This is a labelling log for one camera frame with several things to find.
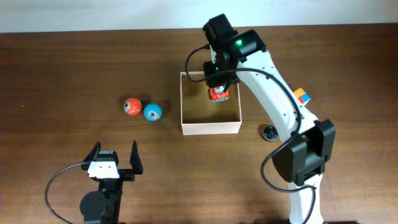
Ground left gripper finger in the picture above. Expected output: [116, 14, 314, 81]
[83, 141, 101, 162]
[129, 140, 143, 174]

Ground red toy fire truck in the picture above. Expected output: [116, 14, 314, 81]
[208, 85, 229, 102]

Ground blue ball with face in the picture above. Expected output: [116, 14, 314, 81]
[144, 103, 162, 121]

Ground red ball with face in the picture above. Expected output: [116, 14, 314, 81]
[123, 98, 142, 116]

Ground black round cap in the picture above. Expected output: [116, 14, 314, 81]
[262, 125, 279, 141]

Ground multicolour puzzle cube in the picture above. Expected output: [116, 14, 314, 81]
[294, 88, 311, 106]

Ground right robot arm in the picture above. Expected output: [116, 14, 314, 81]
[203, 14, 336, 223]

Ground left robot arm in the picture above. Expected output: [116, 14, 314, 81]
[80, 141, 143, 224]

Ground white cardboard box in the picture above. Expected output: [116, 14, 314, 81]
[180, 72, 242, 136]

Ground left black cable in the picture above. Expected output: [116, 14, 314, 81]
[44, 161, 90, 224]

